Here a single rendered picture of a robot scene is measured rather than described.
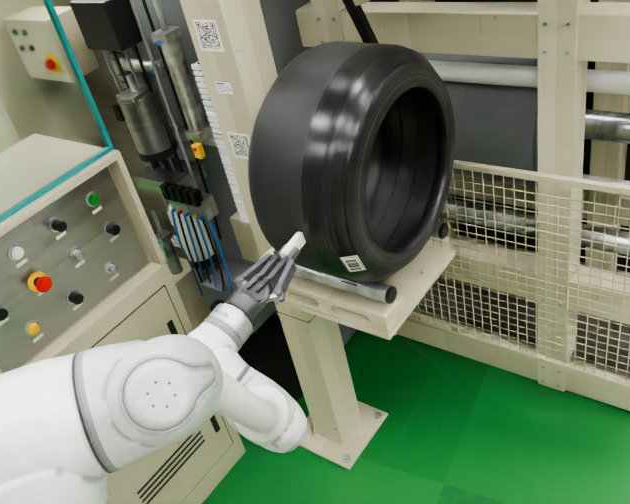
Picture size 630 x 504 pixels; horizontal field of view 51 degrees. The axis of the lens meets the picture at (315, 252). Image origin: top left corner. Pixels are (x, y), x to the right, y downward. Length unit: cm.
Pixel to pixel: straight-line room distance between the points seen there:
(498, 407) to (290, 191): 139
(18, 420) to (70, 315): 118
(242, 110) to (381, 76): 40
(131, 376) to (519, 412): 199
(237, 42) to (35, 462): 112
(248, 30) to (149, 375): 111
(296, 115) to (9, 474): 94
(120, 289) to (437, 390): 126
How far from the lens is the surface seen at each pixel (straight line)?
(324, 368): 217
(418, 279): 180
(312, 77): 145
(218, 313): 130
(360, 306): 166
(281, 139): 141
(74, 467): 71
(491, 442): 243
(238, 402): 104
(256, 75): 165
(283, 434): 126
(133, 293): 192
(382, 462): 241
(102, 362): 70
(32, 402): 70
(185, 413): 65
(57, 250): 180
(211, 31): 161
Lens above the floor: 195
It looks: 36 degrees down
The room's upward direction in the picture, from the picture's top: 14 degrees counter-clockwise
